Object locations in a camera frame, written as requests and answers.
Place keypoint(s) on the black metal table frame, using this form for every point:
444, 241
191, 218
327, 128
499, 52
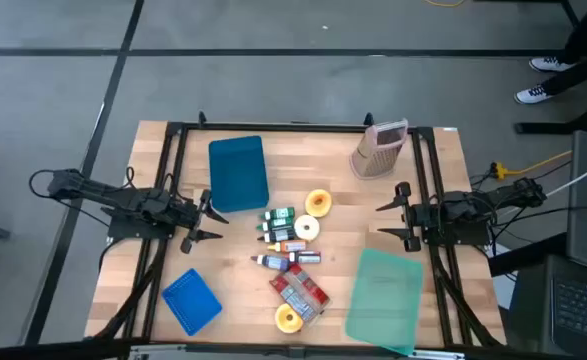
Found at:
298, 126

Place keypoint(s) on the purple colouring bottle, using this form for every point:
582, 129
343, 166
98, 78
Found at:
275, 262

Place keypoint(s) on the person's white shoe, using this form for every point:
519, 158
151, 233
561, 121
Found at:
548, 64
530, 95

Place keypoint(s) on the white tape roll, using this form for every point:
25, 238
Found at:
315, 233

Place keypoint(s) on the dark green colouring bottle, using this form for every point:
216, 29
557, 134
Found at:
279, 223

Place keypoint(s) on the black desk base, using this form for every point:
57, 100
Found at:
558, 127

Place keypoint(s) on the yellow tape roll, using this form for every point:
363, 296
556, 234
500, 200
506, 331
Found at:
327, 206
280, 326

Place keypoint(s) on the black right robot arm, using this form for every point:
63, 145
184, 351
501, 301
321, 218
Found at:
473, 205

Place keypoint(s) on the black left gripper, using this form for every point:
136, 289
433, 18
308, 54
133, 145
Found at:
193, 222

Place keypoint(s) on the pink metal box grater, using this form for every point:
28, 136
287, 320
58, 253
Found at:
375, 157

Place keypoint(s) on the red plastic-wrapped packet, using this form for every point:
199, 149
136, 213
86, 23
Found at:
300, 295

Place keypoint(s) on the black colouring bottle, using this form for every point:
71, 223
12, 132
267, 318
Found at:
280, 234

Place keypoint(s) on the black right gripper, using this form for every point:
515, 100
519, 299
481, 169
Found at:
420, 220

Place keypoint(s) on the small blue mesh basket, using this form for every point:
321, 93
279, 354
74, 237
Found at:
191, 301

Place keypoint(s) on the large blue plastic bin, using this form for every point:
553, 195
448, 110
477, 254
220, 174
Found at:
238, 172

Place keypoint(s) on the orange colouring bottle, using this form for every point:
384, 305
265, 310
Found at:
293, 246

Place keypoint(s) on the green translucent plastic bin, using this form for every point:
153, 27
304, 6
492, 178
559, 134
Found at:
385, 300

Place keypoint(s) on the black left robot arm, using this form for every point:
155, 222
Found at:
123, 197

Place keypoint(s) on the black laptop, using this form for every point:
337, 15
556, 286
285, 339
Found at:
583, 312

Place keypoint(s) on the bright green colouring bottle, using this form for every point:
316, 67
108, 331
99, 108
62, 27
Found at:
280, 213

